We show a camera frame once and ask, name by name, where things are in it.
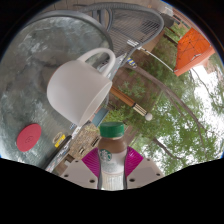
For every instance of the flat round red coaster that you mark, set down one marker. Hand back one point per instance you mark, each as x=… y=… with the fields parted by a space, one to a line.
x=29 y=137

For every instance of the grey laptop with stickers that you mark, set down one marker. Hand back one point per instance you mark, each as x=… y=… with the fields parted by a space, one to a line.
x=60 y=155

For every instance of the orange canopy tent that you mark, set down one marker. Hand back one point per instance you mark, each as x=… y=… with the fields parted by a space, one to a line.
x=193 y=50

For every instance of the globe-topped lamp post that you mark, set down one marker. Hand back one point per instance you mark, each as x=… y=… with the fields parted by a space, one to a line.
x=128 y=101

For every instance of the leaning pale-trunked tree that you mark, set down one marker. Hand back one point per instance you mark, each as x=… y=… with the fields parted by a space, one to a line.
x=166 y=91

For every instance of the white ceramic mug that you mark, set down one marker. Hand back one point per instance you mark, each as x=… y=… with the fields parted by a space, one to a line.
x=75 y=90

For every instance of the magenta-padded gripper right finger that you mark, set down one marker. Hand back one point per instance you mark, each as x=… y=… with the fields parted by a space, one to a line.
x=145 y=171

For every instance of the green-capped coffee drink bottle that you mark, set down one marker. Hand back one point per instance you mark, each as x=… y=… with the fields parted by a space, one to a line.
x=112 y=150

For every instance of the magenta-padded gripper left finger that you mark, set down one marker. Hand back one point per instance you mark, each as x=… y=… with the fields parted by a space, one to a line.
x=80 y=171

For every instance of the blue yellow striped cone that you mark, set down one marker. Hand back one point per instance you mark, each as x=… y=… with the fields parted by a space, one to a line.
x=131 y=62

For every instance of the grey wicker patio chair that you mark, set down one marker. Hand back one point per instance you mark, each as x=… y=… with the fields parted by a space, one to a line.
x=133 y=26

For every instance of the yellow square card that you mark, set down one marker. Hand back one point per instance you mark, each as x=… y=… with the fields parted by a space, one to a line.
x=60 y=141

